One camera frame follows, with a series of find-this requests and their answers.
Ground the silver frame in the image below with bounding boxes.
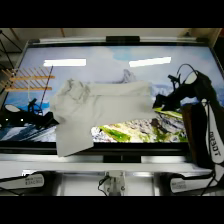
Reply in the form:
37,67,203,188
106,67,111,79
0,152,224,197

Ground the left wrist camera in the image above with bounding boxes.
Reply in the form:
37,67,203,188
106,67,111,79
27,98,44,116

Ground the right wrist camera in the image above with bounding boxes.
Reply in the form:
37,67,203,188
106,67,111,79
167,74,183,90

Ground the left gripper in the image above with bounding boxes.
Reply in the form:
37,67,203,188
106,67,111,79
35,111,60,130

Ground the black cable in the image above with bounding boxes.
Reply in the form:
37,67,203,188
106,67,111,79
97,175,111,195
175,63,198,84

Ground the thin dark cable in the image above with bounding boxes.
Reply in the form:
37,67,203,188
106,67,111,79
39,65,55,108

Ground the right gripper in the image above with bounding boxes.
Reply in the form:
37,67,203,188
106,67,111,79
152,89,184,113

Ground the light grey shirt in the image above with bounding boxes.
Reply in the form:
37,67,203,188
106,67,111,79
49,78,159,158

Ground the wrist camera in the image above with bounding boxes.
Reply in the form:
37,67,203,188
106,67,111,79
167,74,183,90
27,98,44,116

